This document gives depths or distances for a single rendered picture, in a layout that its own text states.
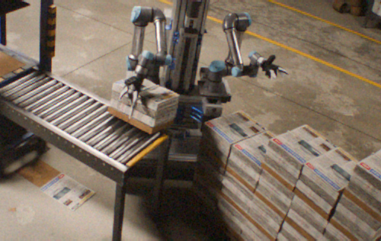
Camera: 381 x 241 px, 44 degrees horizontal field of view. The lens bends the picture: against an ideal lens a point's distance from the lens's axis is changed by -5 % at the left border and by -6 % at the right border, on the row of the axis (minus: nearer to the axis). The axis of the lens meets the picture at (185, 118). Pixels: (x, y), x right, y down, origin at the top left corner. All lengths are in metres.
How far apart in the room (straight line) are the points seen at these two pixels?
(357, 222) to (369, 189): 0.22
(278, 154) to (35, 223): 1.86
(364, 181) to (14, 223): 2.48
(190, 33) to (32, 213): 1.82
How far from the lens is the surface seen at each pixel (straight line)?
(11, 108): 3.60
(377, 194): 2.74
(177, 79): 3.96
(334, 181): 2.93
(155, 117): 3.25
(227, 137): 3.42
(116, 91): 3.37
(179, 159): 4.12
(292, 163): 3.03
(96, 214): 3.87
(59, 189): 4.06
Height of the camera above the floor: 2.76
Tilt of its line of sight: 33 degrees down
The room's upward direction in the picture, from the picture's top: 10 degrees clockwise
